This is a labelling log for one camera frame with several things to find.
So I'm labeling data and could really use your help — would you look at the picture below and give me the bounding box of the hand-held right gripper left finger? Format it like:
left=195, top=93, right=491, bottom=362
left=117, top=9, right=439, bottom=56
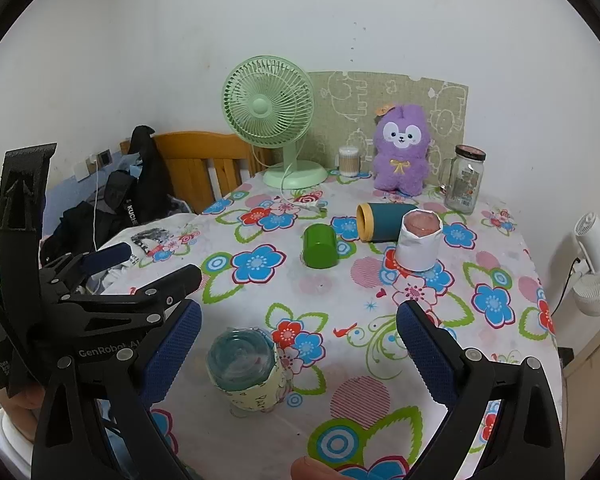
left=32, top=303, right=203, bottom=480

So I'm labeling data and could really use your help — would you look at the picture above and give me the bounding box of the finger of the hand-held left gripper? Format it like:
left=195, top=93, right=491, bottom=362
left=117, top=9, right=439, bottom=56
left=55, top=264, right=203, bottom=341
left=40, top=242, right=134, bottom=304

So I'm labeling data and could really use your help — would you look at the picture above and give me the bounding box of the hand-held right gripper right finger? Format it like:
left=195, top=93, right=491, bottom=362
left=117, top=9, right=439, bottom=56
left=396, top=301, right=566, bottom=480

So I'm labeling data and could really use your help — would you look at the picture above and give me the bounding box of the white paper-wrapped pink cup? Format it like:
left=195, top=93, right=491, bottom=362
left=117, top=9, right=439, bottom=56
left=394, top=208, right=441, bottom=271

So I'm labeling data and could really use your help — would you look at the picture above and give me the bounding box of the teal cup with yellow rim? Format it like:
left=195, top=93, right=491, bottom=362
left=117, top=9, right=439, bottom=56
left=355, top=201, right=419, bottom=244

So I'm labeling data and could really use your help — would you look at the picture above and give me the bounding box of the green cup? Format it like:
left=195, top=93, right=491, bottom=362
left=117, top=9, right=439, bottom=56
left=300, top=223, right=339, bottom=270

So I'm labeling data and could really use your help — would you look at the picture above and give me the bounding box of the person's left hand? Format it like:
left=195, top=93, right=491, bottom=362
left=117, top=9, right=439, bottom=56
left=0, top=385, right=47, bottom=443

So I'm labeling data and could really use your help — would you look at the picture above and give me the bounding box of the person's right hand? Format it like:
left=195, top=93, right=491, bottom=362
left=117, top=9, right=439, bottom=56
left=290, top=456, right=342, bottom=480

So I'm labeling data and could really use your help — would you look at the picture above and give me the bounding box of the white printed cloth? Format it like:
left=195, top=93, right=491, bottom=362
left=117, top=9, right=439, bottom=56
left=87, top=214, right=201, bottom=295

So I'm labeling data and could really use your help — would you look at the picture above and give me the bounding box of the floral tablecloth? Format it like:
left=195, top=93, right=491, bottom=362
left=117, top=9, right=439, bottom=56
left=94, top=169, right=567, bottom=480

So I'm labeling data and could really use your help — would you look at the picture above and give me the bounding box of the black bag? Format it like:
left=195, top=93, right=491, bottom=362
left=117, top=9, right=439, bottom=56
left=44, top=125, right=177, bottom=257

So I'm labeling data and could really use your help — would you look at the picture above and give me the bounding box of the wooden chair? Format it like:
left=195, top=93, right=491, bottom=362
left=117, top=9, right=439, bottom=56
left=119, top=131, right=277, bottom=216

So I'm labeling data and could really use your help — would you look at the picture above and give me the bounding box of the beige cabinet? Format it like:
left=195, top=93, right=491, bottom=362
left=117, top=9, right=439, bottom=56
left=559, top=310, right=600, bottom=413

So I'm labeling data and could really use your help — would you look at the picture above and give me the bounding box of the glass jar mug with lid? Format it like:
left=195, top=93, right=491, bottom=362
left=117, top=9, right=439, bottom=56
left=439, top=144, right=486, bottom=215

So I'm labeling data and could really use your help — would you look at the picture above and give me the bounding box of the white clip fan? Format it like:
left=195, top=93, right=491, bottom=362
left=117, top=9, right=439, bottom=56
left=572, top=212, right=600, bottom=317

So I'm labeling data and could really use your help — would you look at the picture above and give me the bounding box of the purple plush toy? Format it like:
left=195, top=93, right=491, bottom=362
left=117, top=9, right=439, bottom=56
left=371, top=103, right=434, bottom=196

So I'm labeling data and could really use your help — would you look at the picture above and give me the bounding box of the green desk fan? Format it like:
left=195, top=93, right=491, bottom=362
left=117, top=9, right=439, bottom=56
left=222, top=56, right=329, bottom=190

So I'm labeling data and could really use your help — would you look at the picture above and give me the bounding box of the cotton swab jar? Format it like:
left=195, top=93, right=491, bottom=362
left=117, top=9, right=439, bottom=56
left=338, top=145, right=362, bottom=177

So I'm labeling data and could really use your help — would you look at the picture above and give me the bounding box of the green patterned foam mat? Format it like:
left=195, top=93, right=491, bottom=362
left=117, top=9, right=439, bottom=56
left=307, top=70, right=470, bottom=188

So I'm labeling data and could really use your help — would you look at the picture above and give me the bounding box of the white charging cable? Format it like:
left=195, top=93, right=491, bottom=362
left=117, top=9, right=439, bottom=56
left=91, top=158, right=102, bottom=253

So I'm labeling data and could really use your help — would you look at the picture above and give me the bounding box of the wall socket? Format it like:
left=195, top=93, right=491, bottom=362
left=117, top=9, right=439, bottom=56
left=74, top=148, right=114, bottom=183

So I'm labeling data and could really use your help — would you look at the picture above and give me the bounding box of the black power cable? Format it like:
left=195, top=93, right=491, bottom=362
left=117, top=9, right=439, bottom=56
left=549, top=257, right=582, bottom=315

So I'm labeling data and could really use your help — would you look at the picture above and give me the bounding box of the white fan power cable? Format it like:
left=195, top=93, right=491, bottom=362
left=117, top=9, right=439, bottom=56
left=279, top=157, right=329, bottom=217

